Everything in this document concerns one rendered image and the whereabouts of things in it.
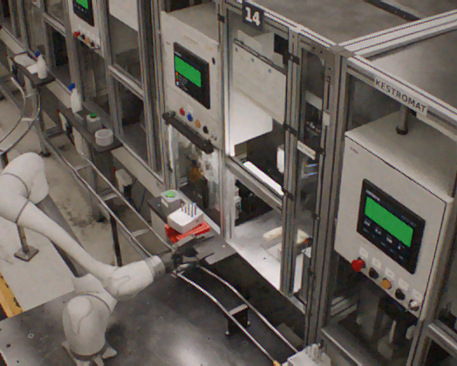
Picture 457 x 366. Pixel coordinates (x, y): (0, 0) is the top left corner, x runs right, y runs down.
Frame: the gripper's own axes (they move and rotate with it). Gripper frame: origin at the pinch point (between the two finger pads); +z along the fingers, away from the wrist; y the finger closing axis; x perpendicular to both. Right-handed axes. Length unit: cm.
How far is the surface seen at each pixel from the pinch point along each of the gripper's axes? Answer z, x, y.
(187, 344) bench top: -14.5, -4.7, -44.4
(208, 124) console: 20.5, 27.9, 33.1
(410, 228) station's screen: 18, -80, 53
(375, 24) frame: 50, -28, 88
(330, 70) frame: 21, -39, 84
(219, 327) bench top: 2.1, -4.0, -44.4
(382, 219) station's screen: 18, -69, 50
